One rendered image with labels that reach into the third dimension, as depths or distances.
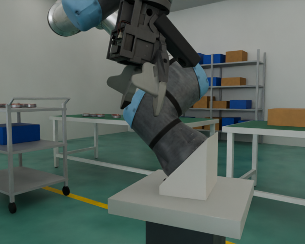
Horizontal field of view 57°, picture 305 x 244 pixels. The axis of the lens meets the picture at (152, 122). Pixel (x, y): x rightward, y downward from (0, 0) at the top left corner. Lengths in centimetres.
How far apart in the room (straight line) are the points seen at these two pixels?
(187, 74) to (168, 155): 23
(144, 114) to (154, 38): 30
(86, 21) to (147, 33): 14
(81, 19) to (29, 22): 624
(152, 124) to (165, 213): 23
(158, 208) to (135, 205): 6
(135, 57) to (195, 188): 37
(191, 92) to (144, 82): 36
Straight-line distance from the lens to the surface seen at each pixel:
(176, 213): 66
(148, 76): 46
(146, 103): 76
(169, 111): 77
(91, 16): 58
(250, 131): 252
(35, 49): 676
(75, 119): 383
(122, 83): 56
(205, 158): 69
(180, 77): 80
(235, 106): 637
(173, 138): 73
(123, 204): 71
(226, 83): 646
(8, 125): 267
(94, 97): 769
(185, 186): 72
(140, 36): 48
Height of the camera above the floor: 99
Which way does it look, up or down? 5 degrees down
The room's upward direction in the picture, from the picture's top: straight up
